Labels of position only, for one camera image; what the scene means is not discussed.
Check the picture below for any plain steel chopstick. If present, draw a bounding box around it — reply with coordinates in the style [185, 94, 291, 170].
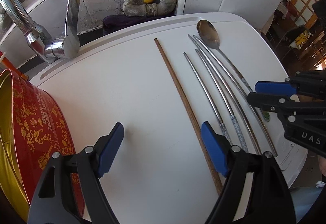
[188, 34, 262, 154]
[193, 35, 278, 157]

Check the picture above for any steel spoon green clover handle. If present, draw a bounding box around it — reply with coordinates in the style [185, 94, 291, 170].
[196, 19, 271, 121]

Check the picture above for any patterned handle steel chopstick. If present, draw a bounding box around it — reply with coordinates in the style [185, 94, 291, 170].
[183, 52, 232, 143]

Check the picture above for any chrome kitchen faucet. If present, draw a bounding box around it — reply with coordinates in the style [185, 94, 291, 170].
[1, 0, 80, 64]

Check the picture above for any yellow cartoon sign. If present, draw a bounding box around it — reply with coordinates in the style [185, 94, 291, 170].
[294, 30, 309, 49]

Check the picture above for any red gold round tin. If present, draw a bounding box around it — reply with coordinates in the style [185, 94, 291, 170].
[1, 69, 76, 222]

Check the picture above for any white cutting board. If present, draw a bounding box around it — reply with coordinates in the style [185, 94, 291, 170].
[29, 11, 309, 224]

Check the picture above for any dark cloth rag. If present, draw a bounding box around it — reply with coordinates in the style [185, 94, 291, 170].
[102, 15, 159, 35]

